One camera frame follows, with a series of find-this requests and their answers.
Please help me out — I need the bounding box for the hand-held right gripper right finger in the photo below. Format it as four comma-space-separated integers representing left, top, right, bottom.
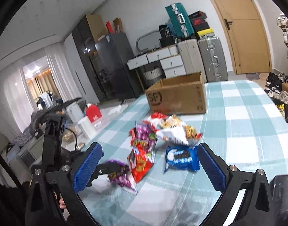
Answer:
197, 142, 276, 226

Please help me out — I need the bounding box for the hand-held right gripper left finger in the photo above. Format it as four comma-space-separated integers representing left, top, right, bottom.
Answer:
25, 142, 104, 226

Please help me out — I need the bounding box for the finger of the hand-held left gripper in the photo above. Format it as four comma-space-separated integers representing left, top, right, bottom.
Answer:
89, 162, 122, 186

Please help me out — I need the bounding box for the purple snack packet yellow label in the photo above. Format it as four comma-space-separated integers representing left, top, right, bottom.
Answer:
106, 159, 138, 195

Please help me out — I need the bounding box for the blue cookie packet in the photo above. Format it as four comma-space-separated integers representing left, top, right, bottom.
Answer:
163, 145, 201, 173

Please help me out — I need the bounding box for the white noodle snack packet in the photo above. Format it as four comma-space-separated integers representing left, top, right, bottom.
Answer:
156, 124, 203, 146

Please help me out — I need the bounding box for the magenta snack packet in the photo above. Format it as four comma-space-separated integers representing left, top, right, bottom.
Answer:
129, 121, 158, 151

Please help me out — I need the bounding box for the biscuit picture snack packet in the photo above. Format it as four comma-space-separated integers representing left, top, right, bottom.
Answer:
160, 114, 185, 129

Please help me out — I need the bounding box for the red and white snack packet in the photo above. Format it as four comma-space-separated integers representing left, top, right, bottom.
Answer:
143, 112, 168, 129

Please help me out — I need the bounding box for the person's left forearm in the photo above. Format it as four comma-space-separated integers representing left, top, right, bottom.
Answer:
0, 176, 29, 226

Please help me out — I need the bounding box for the pile of clothes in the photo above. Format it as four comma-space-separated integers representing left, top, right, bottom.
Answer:
14, 111, 48, 146

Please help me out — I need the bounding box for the white plastic container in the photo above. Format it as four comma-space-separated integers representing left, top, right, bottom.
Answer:
78, 117, 97, 138

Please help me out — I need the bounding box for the clothes rack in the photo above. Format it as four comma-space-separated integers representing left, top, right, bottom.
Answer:
37, 92, 54, 109

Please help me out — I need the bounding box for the red gift bag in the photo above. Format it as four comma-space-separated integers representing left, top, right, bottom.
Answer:
86, 105, 103, 124

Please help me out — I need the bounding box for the teal checked tablecloth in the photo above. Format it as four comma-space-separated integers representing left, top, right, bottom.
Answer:
77, 79, 288, 226

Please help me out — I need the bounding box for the white curtain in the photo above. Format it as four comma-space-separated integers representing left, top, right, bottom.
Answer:
45, 38, 88, 104

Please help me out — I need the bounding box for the black and white patterned rug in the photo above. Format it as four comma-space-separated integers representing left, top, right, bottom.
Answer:
122, 96, 140, 104

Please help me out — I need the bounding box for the dark glass cabinet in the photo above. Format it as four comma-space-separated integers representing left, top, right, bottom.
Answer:
72, 16, 107, 103

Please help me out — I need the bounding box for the black trash bin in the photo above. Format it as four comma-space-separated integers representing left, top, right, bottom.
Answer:
274, 98, 288, 124

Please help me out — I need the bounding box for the dark grey fridge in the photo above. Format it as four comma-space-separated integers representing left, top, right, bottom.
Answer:
94, 33, 144, 102

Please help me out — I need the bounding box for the woven laundry basket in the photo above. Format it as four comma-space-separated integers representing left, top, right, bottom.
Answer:
143, 66, 164, 85

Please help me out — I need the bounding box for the pile of shoes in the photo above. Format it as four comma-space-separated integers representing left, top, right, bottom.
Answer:
264, 72, 288, 125

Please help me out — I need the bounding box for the silver suitcase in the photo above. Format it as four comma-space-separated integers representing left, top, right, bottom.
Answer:
198, 36, 229, 83

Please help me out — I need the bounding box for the beige suitcase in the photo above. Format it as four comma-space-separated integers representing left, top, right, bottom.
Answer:
177, 38, 207, 83

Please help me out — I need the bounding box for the white drawer desk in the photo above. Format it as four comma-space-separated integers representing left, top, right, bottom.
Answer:
127, 45, 185, 79

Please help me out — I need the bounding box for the tall cardboard box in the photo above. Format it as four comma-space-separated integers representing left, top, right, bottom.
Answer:
86, 14, 109, 43

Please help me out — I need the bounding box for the brown paper bag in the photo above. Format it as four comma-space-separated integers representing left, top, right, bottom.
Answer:
113, 18, 124, 33

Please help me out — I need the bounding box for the arched grey mirror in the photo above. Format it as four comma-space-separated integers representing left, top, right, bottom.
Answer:
136, 30, 161, 52

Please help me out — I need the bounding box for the black storage box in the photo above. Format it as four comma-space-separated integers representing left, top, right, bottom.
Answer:
159, 38, 177, 48

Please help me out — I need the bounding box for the wooden door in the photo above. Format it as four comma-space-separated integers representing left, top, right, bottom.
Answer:
200, 0, 273, 74

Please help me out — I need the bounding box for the yellow and black shoe box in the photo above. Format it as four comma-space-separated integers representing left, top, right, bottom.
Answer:
197, 28, 215, 40

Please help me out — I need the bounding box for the black paper bag white print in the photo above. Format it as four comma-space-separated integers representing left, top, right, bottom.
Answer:
159, 24, 173, 38

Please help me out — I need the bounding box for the red and black shoe box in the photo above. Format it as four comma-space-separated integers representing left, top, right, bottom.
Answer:
191, 18, 207, 27

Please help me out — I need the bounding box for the teal suitcase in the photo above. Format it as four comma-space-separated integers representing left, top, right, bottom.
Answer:
165, 3, 196, 38

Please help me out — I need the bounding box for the black shoe box orange stripe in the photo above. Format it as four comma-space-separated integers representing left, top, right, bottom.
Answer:
188, 11, 206, 20

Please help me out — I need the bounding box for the black cable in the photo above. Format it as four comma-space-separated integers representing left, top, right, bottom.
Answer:
63, 127, 79, 151

